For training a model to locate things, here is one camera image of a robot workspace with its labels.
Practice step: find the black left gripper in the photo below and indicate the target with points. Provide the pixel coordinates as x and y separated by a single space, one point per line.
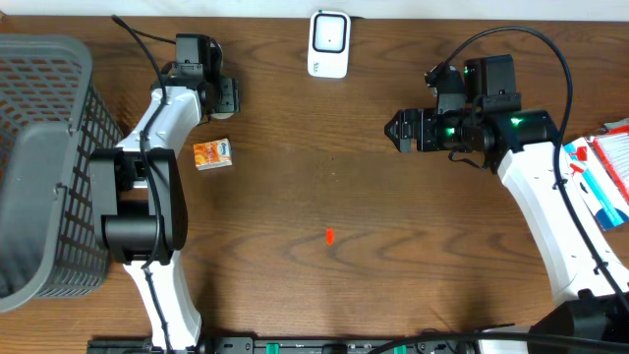
228 94

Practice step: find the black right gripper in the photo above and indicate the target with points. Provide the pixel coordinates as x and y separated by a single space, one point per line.
413 130

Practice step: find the red dustpan brush package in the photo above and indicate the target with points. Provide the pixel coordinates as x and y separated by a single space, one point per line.
599 167

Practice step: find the green lid white jar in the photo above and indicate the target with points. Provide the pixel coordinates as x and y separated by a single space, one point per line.
229 101

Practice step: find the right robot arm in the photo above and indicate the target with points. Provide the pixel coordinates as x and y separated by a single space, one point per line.
479 109

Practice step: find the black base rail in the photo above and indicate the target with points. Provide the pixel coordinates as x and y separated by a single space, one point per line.
247 345

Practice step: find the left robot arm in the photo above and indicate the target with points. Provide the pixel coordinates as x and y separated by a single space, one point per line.
139 210

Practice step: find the white barcode scanner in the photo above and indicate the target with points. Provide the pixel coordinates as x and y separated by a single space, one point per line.
329 41

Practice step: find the orange snack box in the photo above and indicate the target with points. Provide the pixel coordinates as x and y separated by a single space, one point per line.
213 154

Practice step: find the small red plastic fragment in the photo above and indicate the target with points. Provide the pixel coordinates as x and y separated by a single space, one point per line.
329 236

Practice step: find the grey plastic mesh basket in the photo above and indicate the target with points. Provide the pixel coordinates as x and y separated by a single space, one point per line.
52 119

